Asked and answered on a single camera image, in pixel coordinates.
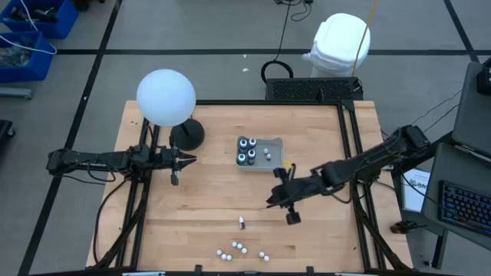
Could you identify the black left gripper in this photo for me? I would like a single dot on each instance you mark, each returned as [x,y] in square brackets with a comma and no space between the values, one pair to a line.
[165,159]

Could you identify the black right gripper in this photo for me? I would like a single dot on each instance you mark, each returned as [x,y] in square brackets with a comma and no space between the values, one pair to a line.
[303,186]

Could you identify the large black-capped coloring bottle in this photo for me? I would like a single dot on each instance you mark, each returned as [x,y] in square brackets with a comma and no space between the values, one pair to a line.
[251,154]

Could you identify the large green-capped coloring bottle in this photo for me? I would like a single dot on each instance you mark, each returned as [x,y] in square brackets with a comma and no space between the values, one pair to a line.
[241,157]

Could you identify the large blue-capped coloring bottle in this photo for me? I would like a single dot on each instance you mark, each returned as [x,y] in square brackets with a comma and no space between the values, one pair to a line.
[243,144]

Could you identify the large purple-capped coloring bottle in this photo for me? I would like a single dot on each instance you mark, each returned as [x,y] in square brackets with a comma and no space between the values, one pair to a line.
[252,142]

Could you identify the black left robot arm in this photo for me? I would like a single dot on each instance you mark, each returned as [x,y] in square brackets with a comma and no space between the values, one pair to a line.
[99,158]

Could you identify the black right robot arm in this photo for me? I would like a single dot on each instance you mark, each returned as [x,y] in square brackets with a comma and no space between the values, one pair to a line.
[368,159]

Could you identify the white plastic storage bin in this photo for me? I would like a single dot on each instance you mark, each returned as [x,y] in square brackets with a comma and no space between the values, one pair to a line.
[261,163]

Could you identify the white globe table lamp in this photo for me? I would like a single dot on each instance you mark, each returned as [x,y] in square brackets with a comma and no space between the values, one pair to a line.
[165,97]

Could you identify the black perforated metal case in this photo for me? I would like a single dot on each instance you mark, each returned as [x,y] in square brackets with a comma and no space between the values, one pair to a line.
[307,90]

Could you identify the small brown black device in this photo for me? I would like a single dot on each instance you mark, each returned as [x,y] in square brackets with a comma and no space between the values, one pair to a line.
[399,227]

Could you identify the white printed paper sheet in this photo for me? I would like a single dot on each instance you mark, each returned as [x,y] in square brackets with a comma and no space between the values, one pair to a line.
[412,195]

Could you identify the grey computer desk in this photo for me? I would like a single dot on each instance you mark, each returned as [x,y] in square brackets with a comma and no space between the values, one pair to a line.
[441,165]

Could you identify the white lidded trash bin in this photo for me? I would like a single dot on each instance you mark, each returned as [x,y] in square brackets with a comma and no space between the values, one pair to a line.
[337,42]

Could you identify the blue plastic storage bin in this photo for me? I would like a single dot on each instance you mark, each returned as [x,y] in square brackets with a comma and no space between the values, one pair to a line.
[38,69]
[65,23]

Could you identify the grey metal bar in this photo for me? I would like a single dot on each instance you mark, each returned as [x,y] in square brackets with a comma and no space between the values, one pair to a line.
[15,93]

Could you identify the black backlit keyboard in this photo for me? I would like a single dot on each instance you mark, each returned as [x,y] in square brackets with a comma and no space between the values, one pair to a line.
[468,207]

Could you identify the grey desk panel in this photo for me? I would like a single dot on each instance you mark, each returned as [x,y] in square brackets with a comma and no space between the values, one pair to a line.
[473,115]

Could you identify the black desktop device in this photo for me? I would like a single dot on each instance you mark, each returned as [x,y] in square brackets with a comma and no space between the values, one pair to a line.
[485,76]

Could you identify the black aluminium table frame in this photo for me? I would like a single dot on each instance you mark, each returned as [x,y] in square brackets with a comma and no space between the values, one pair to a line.
[268,102]

